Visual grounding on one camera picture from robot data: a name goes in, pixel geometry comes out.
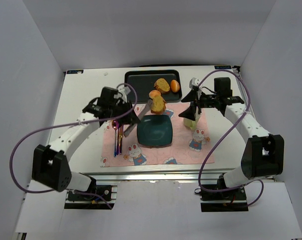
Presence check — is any bread slice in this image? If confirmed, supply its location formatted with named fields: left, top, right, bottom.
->
left=154, top=78, right=170, bottom=94
left=151, top=95, right=166, bottom=115

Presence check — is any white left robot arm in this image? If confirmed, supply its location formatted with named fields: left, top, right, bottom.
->
left=32, top=83, right=140, bottom=193

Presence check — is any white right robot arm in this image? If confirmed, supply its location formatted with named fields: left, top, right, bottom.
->
left=179, top=77, right=284, bottom=193

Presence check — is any green paper cup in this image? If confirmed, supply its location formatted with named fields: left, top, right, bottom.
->
left=183, top=117, right=200, bottom=131

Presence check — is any iridescent knife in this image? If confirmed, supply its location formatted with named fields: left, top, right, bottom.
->
left=118, top=125, right=124, bottom=155

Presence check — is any iridescent purple spoon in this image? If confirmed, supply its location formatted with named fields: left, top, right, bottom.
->
left=112, top=119, right=119, bottom=157

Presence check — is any orange glossy bun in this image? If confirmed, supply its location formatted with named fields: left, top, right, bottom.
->
left=170, top=79, right=180, bottom=93

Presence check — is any dark teal square plate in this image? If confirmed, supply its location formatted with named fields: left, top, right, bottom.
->
left=137, top=115, right=173, bottom=147

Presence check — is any small round bun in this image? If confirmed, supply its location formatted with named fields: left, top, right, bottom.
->
left=149, top=90, right=161, bottom=99

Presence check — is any black baking tray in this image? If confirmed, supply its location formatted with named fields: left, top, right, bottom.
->
left=124, top=69, right=182, bottom=104

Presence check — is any pink bunny placemat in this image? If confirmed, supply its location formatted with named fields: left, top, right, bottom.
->
left=101, top=103, right=211, bottom=167

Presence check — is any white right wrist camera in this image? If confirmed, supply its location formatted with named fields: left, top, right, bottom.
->
left=189, top=77, right=200, bottom=89

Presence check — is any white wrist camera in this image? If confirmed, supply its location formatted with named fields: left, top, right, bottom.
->
left=189, top=77, right=200, bottom=89
left=117, top=86, right=131, bottom=97

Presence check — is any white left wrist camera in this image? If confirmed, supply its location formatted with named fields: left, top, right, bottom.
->
left=117, top=86, right=131, bottom=97

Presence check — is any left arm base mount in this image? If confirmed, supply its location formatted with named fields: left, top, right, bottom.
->
left=64, top=185, right=117, bottom=210

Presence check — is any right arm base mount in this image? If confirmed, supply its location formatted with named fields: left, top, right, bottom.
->
left=194, top=187, right=248, bottom=213

